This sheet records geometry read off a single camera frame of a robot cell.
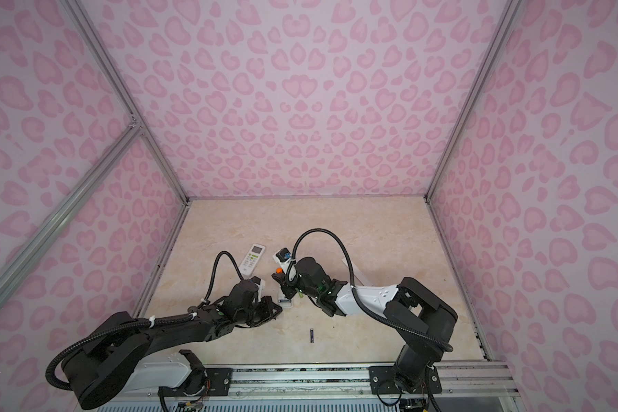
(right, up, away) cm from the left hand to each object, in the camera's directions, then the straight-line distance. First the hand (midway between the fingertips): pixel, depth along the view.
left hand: (286, 307), depth 84 cm
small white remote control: (-1, 0, +4) cm, 4 cm away
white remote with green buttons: (-15, +13, +14) cm, 24 cm away
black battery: (+8, -8, -3) cm, 12 cm away
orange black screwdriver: (-1, +13, -5) cm, 14 cm away
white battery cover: (+25, +9, +13) cm, 30 cm away
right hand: (-3, +12, -2) cm, 12 cm away
